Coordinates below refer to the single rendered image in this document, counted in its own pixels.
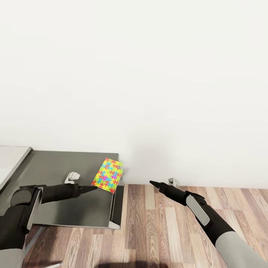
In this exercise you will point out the jigsaw puzzle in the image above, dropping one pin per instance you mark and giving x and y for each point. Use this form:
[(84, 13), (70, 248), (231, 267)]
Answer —
[(108, 176)]

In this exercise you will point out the desk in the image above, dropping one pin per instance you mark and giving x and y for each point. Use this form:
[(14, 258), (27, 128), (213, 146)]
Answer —
[(97, 209)]

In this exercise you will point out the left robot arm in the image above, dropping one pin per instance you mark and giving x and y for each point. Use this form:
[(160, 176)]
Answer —
[(18, 219)]

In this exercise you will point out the swivel chair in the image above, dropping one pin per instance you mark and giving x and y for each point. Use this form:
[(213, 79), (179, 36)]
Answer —
[(27, 249)]

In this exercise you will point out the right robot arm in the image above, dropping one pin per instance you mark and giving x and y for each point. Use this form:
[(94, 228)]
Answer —
[(235, 252)]

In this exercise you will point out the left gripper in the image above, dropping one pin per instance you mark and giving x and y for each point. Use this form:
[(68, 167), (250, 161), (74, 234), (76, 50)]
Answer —
[(68, 191)]

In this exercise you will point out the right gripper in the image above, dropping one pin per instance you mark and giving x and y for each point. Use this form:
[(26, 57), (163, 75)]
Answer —
[(168, 190)]

